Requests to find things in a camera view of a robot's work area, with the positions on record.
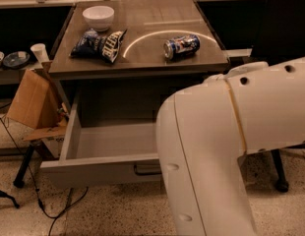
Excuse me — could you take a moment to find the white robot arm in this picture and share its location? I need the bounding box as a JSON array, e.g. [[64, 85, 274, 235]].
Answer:
[[156, 57, 305, 236]]

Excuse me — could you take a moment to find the grey cabinet with counter top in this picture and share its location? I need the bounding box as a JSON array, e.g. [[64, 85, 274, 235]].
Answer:
[[47, 0, 229, 113]]

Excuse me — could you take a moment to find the grey open drawer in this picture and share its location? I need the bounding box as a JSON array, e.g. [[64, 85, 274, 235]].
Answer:
[[40, 85, 161, 188]]

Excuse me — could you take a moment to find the blue soda can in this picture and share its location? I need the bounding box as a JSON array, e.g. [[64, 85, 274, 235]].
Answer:
[[163, 34, 201, 60]]

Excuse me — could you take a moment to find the blue chip bag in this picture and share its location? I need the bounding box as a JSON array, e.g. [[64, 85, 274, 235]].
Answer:
[[70, 29, 126, 64]]

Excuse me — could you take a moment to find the white bowl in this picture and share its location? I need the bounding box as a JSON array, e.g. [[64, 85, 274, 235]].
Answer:
[[83, 6, 115, 31]]

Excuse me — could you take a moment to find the brown cardboard box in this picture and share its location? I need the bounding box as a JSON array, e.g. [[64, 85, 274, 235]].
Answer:
[[7, 62, 68, 159]]

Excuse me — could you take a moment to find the white paper cup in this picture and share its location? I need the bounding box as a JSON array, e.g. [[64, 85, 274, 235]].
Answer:
[[30, 43, 49, 63]]

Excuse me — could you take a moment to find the dark round plate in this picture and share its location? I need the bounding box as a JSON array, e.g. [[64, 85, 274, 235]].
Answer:
[[3, 51, 30, 70]]

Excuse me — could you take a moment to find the black office chair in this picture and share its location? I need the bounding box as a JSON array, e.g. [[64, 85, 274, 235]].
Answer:
[[239, 0, 305, 192]]

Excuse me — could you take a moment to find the black tripod leg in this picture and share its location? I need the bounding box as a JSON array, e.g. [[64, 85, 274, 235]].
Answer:
[[13, 141, 41, 188]]

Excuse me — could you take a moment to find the dark drawer handle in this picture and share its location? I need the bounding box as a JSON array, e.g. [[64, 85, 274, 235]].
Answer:
[[134, 164, 161, 176]]

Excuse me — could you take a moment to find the black cable on floor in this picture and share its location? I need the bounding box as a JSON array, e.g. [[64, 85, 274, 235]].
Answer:
[[0, 101, 90, 236]]

